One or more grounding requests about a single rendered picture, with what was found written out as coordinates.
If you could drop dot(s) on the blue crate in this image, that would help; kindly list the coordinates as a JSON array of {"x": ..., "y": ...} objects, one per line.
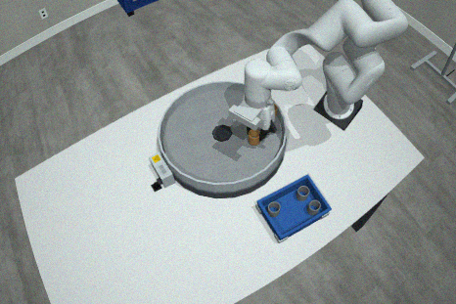
[{"x": 293, "y": 216}]

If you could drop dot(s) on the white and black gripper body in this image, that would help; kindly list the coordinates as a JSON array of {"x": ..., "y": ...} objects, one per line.
[{"x": 266, "y": 115}]

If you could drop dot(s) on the grey metal bushing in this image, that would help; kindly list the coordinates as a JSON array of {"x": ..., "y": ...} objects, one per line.
[
  {"x": 302, "y": 197},
  {"x": 273, "y": 204},
  {"x": 315, "y": 203}
]

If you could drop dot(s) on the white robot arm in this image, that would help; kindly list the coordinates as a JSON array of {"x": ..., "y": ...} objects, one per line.
[{"x": 353, "y": 75}]

